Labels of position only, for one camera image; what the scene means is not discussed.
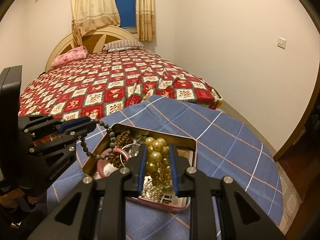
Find dark bead bracelet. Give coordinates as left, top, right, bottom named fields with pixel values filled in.
left=79, top=118, right=117, bottom=160

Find pink bangle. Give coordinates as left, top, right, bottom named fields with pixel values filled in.
left=97, top=147, right=124, bottom=178

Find white pearl necklace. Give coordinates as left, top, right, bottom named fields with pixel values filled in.
left=141, top=175, right=166, bottom=202

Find thin silver bangle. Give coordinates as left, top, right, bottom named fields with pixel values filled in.
left=120, top=143, right=139, bottom=166

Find gold bead bracelet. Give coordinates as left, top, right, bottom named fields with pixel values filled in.
left=144, top=136, right=173, bottom=188

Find person left hand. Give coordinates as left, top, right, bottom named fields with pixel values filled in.
left=0, top=188, right=40, bottom=209

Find red patterned bedspread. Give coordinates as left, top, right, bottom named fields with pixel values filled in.
left=18, top=50, right=221, bottom=120

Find gold metal tin box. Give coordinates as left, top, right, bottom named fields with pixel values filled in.
left=82, top=124, right=196, bottom=212

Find blue plaid tablecloth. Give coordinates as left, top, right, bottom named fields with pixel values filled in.
left=47, top=95, right=283, bottom=239

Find pink floral pillow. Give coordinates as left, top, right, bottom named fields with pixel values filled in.
left=51, top=46, right=88, bottom=68

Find cream wooden headboard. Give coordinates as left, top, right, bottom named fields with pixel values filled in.
left=45, top=25, right=139, bottom=72

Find striped grey pillow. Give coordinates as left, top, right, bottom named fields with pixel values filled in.
left=103, top=40, right=146, bottom=52

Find cream curtain left panel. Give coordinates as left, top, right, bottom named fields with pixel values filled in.
left=71, top=0, right=120, bottom=47

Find cream curtain panel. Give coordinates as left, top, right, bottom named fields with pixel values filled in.
left=71, top=0, right=120, bottom=47
left=136, top=0, right=156, bottom=42

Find window with blue blind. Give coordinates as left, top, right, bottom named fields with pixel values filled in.
left=115, top=0, right=137, bottom=34

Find cream curtain right panel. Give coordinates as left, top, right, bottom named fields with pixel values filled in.
left=136, top=0, right=156, bottom=42

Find dark wooden door frame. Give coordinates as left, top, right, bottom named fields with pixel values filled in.
left=273, top=95, right=319, bottom=161

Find white wall switch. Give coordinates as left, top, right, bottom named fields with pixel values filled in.
left=277, top=37, right=286, bottom=49

